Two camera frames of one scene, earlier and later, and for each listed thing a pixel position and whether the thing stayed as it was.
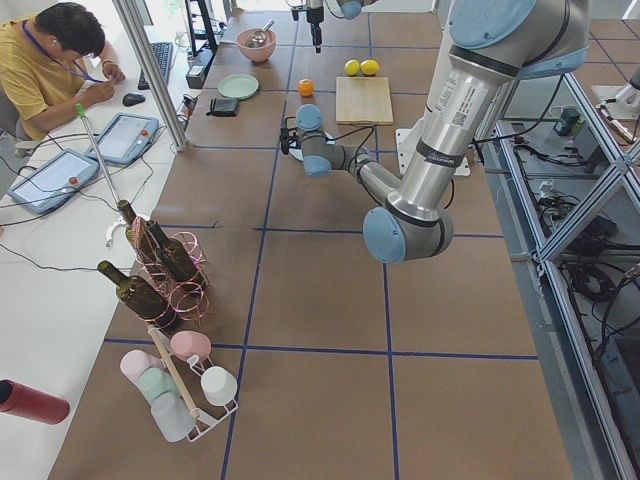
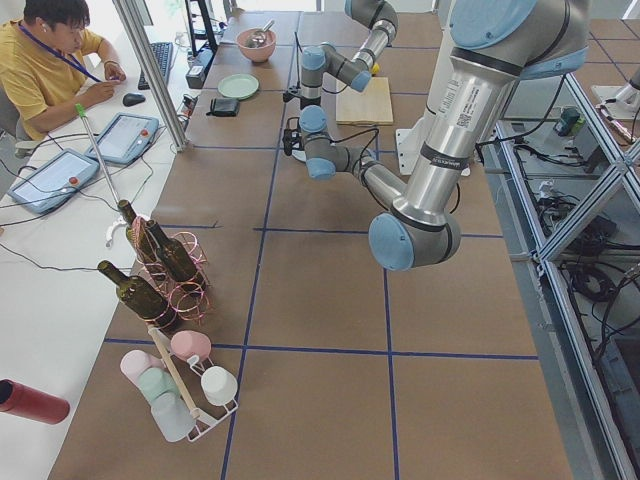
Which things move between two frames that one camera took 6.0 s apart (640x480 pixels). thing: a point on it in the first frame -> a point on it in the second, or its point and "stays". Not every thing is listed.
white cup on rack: (219, 385) stays
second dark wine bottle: (175, 255) stays
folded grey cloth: (224, 107) stays
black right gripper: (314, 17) -> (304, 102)
